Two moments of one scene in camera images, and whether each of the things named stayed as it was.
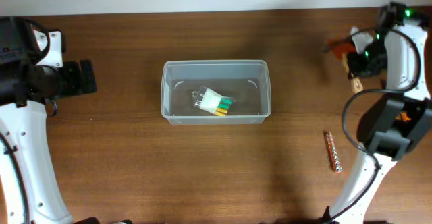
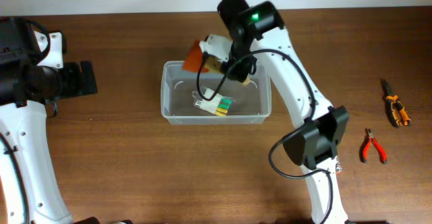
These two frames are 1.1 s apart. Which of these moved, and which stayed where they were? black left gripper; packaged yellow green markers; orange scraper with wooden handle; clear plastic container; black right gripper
Moved: orange scraper with wooden handle; black right gripper
Stayed: black left gripper; clear plastic container; packaged yellow green markers
